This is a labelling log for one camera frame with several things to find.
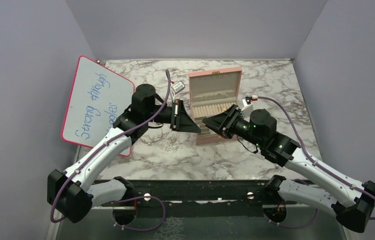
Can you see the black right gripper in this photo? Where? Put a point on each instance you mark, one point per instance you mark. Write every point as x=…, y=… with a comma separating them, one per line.
x=223, y=122

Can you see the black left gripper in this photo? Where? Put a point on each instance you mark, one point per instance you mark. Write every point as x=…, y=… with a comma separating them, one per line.
x=182, y=122

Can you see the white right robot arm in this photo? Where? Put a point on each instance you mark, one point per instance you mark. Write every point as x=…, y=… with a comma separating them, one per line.
x=350, y=201

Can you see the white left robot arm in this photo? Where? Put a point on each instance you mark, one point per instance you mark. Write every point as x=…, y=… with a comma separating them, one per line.
x=71, y=192

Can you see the pink jewelry box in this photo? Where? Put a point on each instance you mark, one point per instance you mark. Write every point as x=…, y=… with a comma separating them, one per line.
x=212, y=92

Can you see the pink-framed whiteboard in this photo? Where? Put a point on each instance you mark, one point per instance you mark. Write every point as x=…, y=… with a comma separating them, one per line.
x=98, y=96

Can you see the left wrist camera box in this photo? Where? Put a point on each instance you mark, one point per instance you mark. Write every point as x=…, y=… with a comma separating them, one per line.
x=177, y=87

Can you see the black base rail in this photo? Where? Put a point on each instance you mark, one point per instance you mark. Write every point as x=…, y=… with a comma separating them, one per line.
x=198, y=198

